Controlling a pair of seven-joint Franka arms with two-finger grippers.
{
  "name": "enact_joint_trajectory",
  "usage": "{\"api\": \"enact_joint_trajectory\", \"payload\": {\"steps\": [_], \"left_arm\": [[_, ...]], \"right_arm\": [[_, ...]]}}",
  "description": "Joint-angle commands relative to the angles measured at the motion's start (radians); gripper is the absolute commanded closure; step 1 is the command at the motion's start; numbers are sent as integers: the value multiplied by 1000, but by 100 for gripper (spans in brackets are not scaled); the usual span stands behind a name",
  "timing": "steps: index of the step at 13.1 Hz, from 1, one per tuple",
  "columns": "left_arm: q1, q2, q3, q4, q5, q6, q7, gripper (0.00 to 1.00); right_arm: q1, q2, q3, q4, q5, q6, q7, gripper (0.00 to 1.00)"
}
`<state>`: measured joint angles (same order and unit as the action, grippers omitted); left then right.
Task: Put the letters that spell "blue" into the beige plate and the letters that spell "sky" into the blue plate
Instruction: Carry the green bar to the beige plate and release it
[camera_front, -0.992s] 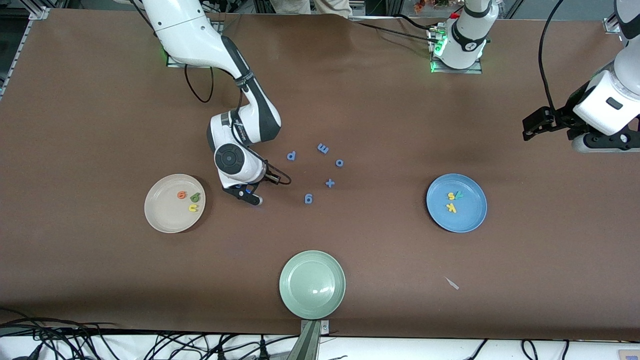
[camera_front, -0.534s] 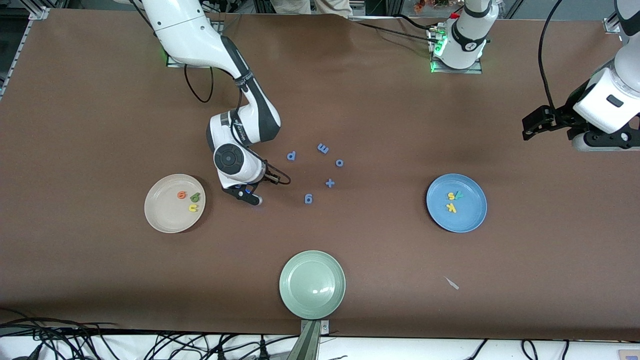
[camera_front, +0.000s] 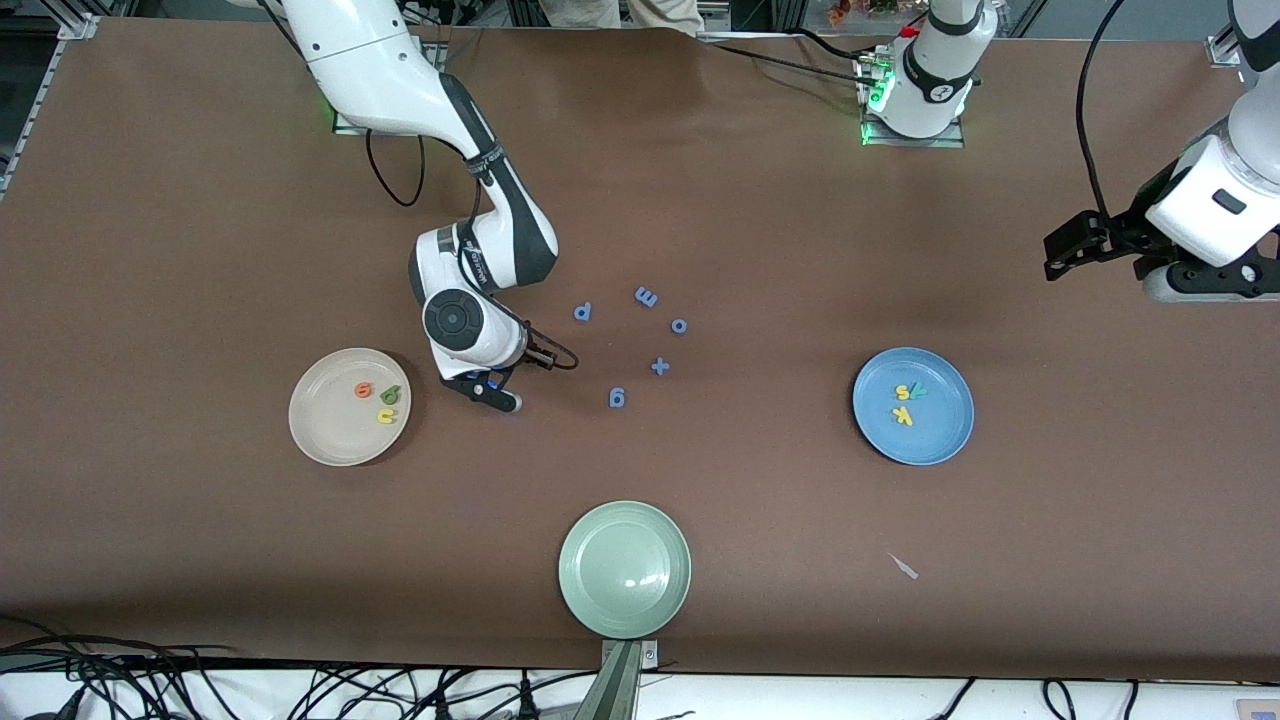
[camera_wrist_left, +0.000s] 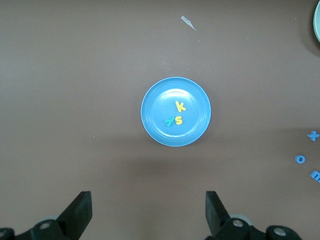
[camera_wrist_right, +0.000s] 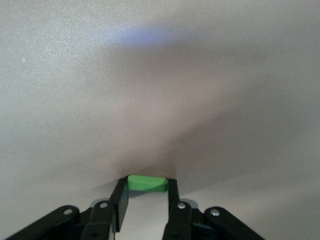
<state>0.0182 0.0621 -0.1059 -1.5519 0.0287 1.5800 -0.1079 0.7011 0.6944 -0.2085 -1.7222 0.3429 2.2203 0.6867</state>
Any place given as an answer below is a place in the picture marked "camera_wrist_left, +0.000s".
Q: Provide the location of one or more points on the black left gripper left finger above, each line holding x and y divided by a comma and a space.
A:
77, 212

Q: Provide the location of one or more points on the blue letter m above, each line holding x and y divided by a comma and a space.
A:
315, 175

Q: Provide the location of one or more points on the yellow letter k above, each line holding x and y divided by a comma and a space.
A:
179, 106

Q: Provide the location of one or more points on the teal letter y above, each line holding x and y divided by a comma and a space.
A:
169, 121

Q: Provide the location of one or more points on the yellow letter s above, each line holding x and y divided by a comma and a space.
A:
178, 120

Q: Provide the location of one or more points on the blue letter x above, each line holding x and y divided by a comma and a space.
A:
313, 136

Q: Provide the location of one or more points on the brown table mat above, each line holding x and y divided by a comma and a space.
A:
75, 100

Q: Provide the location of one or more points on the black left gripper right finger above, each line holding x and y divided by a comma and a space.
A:
215, 215

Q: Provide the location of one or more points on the blue plate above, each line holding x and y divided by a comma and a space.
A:
160, 100

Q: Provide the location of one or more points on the blue letter o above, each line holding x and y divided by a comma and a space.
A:
297, 159

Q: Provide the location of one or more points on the small grey paper scrap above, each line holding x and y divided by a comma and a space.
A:
188, 23

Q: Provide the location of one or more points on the pale green plate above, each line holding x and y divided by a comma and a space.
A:
317, 22

